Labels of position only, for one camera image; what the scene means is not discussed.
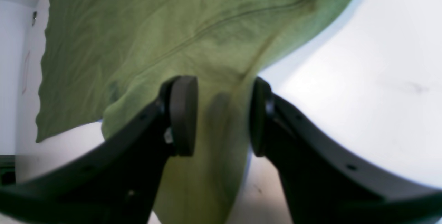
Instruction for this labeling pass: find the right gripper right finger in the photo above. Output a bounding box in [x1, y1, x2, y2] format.
[249, 77, 442, 224]

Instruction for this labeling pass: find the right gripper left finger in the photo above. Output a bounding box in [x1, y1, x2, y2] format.
[0, 76, 198, 224]

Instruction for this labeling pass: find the olive green T-shirt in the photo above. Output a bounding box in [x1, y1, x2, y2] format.
[35, 0, 351, 224]

